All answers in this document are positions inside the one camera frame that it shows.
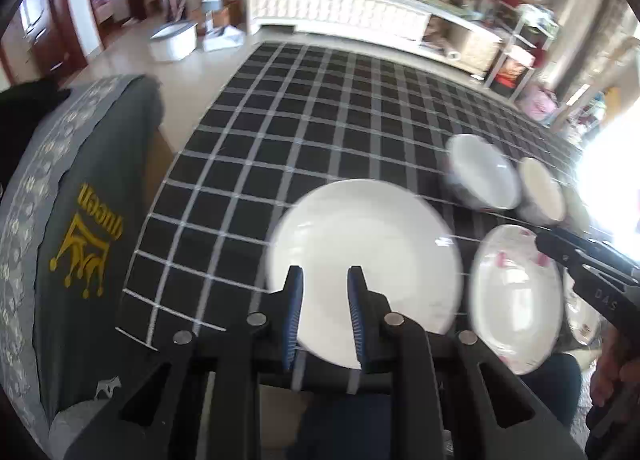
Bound black garment on sofa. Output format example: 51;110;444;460
0;77;72;188

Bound white bowl bluish tint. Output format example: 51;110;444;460
445;134;522;211

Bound white cream bowl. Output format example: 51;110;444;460
518;157;566;226

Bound plain white plate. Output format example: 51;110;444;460
266;179;462;369

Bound pink plastic bag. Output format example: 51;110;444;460
518;84;559;125

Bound white metal shelf rack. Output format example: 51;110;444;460
484;1;560;102

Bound white dustpan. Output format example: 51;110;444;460
202;25;245;52

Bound pink floral white plate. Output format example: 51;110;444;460
469;225;564;376

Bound white plate colourful decals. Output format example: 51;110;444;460
563;269;601;346

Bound person's right hand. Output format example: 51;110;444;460
590;325;639;407

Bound grey sofa cover with crown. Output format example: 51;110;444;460
1;75;164;458

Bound white mop bucket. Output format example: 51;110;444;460
149;21;198;63

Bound paper towel roll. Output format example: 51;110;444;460
436;39;461;61

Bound dark red wooden door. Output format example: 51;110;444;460
25;0;87;85

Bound black white checkered tablecloth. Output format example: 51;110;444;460
116;42;580;348

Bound white tufted TV cabinet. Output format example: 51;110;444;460
246;0;501;75

